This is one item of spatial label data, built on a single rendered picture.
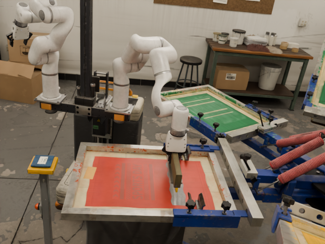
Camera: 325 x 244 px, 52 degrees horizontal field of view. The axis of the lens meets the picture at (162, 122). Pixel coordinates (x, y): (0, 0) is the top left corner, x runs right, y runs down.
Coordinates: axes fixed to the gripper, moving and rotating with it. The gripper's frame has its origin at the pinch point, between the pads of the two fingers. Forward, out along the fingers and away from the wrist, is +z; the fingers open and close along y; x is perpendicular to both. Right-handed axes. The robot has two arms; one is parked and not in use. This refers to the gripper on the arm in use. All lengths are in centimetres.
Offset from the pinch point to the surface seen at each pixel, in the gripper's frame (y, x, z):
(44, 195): 67, -9, 35
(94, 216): 36.2, 29.6, 11.5
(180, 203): -3.1, 17.1, 13.5
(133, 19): 22, -380, 8
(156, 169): 6.7, -10.1, 14.1
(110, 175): 31.5, -3.1, 14.2
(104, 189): 33.3, 8.4, 14.1
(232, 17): -130, -380, -9
